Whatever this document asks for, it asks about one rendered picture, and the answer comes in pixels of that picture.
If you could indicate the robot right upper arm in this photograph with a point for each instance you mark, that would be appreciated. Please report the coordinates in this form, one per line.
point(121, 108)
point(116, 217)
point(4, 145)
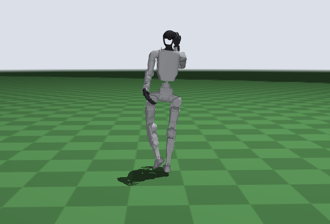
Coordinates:
point(182, 61)

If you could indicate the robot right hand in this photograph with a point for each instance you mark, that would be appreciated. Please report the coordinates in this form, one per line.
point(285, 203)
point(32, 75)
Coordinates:
point(177, 40)

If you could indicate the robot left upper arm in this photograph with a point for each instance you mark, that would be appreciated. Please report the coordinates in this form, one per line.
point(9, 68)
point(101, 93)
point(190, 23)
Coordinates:
point(151, 62)

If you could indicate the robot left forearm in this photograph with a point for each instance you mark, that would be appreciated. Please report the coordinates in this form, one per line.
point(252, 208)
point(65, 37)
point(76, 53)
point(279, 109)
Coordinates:
point(147, 81)

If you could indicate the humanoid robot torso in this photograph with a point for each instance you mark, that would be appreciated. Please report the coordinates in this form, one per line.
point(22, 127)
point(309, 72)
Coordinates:
point(167, 70)

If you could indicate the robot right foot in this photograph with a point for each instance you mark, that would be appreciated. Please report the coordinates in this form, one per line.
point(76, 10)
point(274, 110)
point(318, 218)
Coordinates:
point(167, 168)

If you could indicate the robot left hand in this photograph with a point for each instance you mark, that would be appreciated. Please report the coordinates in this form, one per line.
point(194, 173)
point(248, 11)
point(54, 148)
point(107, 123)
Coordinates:
point(146, 94)

